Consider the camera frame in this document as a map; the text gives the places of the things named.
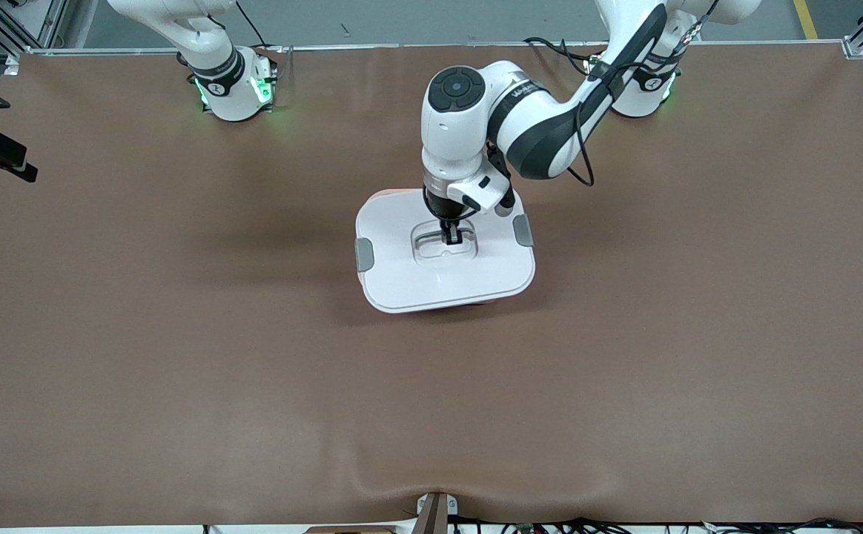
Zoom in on aluminium frame profiles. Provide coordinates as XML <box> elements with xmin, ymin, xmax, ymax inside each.
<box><xmin>0</xmin><ymin>0</ymin><xmax>69</xmax><ymax>75</ymax></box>

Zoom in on white box lid grey latches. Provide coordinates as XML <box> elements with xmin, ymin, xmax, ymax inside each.
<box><xmin>355</xmin><ymin>189</ymin><xmax>536</xmax><ymax>314</ymax></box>

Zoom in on pink plastic storage box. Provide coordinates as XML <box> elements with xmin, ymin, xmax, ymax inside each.
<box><xmin>361</xmin><ymin>189</ymin><xmax>523</xmax><ymax>313</ymax></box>

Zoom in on black base cables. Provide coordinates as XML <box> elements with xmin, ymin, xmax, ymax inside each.
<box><xmin>523</xmin><ymin>36</ymin><xmax>603</xmax><ymax>76</ymax></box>

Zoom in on brown table mat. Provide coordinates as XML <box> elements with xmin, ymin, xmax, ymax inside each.
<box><xmin>0</xmin><ymin>41</ymin><xmax>863</xmax><ymax>529</ymax></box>

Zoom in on thin black base cable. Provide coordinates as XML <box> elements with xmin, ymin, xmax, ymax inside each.
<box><xmin>235</xmin><ymin>0</ymin><xmax>278</xmax><ymax>53</ymax></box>

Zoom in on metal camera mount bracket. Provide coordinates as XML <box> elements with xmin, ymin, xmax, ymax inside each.
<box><xmin>415</xmin><ymin>491</ymin><xmax>459</xmax><ymax>534</ymax></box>

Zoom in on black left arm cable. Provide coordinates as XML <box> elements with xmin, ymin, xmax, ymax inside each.
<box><xmin>550</xmin><ymin>0</ymin><xmax>721</xmax><ymax>188</ymax></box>

